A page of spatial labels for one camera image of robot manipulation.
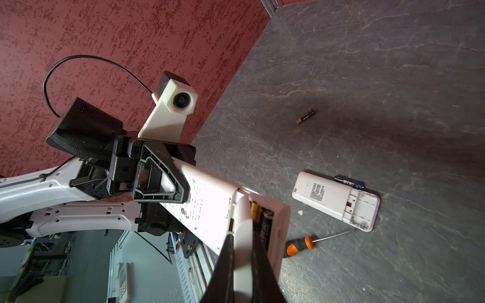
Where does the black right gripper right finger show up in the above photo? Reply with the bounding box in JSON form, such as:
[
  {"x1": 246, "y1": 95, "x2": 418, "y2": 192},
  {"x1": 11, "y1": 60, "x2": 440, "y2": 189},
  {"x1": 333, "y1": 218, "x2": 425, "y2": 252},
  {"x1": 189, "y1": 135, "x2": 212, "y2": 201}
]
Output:
[{"x1": 251, "y1": 232, "x2": 287, "y2": 303}]

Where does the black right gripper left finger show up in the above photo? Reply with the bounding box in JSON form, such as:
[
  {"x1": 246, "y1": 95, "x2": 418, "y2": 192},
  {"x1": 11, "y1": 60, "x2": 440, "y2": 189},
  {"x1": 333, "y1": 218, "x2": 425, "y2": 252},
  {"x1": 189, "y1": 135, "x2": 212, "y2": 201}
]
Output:
[{"x1": 200, "y1": 234, "x2": 235, "y2": 303}]

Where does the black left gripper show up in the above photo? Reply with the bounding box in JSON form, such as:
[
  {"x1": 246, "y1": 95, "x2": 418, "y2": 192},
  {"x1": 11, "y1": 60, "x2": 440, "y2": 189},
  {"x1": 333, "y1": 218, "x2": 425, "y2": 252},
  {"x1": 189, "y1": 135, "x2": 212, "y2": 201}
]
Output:
[{"x1": 69, "y1": 135, "x2": 197, "y2": 204}]

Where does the orange black screwdriver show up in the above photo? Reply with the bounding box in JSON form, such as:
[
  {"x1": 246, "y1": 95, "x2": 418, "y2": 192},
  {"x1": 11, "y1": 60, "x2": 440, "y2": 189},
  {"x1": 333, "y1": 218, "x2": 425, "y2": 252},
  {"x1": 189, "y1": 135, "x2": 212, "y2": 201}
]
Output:
[{"x1": 283, "y1": 231, "x2": 350, "y2": 258}]

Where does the white remote with screen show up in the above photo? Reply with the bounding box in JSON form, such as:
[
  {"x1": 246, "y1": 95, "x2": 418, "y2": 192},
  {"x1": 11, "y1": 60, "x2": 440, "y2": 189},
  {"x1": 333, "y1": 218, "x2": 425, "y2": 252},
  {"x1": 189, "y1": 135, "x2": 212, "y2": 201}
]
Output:
[{"x1": 163, "y1": 160, "x2": 290, "y2": 282}]

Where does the black gold AAA battery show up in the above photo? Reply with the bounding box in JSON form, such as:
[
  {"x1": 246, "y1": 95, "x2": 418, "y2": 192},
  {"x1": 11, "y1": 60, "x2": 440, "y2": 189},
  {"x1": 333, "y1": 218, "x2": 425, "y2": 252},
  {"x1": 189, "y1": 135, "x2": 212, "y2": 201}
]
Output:
[{"x1": 251, "y1": 201, "x2": 264, "y2": 235}]

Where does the white remote with batteries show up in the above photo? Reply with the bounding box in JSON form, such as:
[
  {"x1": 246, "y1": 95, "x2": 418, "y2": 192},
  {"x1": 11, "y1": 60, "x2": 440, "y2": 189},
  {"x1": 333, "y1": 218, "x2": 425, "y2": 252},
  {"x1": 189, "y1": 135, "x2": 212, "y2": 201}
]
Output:
[{"x1": 292, "y1": 172, "x2": 380, "y2": 232}]

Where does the blue AAA battery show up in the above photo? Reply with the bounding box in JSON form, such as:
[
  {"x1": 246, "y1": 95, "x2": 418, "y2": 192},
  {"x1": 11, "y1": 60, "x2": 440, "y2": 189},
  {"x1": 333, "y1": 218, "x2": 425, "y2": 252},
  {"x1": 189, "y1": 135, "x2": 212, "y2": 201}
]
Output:
[{"x1": 334, "y1": 175, "x2": 365, "y2": 190}]

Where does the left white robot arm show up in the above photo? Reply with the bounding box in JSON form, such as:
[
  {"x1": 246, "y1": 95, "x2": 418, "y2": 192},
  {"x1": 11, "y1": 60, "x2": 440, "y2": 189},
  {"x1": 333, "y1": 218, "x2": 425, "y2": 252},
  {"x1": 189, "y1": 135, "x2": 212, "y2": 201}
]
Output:
[{"x1": 1, "y1": 93, "x2": 196, "y2": 248}]

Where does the white remote outside cell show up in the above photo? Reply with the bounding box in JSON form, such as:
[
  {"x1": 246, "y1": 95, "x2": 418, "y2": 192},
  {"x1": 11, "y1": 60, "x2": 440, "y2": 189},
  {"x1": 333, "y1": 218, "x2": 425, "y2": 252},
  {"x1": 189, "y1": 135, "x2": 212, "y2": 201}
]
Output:
[{"x1": 116, "y1": 263, "x2": 131, "y2": 303}]

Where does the aluminium corner post left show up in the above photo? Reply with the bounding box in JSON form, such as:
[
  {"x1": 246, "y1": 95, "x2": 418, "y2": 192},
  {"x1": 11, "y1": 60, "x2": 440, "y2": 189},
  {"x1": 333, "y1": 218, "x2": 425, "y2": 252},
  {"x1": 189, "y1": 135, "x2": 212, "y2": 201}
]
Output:
[{"x1": 261, "y1": 0, "x2": 279, "y2": 18}]

